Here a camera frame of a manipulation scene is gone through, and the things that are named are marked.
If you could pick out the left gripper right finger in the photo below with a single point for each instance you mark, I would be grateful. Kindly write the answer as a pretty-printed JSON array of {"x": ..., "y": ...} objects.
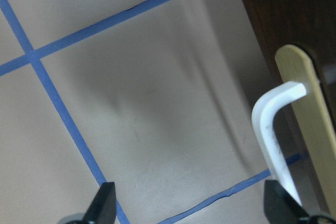
[{"x": 280, "y": 207}]

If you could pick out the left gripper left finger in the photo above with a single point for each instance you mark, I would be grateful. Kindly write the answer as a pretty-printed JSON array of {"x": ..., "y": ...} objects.
[{"x": 103, "y": 207}]

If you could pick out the light wood drawer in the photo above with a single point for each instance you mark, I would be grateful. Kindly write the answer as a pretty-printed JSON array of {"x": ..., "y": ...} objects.
[{"x": 313, "y": 117}]

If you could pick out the white drawer handle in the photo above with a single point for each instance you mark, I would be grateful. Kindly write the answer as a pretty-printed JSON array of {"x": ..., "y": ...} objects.
[{"x": 262, "y": 118}]

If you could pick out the dark wooden drawer cabinet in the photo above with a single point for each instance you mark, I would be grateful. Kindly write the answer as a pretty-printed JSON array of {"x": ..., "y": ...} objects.
[{"x": 309, "y": 25}]

